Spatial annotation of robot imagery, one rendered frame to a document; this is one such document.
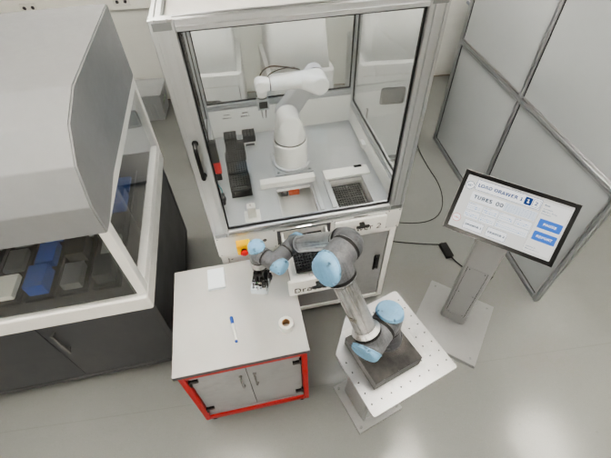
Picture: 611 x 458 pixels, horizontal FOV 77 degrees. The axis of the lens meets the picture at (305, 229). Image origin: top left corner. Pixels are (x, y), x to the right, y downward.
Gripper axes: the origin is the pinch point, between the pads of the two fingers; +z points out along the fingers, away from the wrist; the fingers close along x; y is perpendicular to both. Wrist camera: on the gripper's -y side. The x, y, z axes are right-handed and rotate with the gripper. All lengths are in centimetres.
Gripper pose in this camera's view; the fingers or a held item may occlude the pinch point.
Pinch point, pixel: (264, 284)
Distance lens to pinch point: 195.3
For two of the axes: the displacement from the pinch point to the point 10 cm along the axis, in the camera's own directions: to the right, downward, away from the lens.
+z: 0.2, 6.7, 7.4
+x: 10.0, 0.3, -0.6
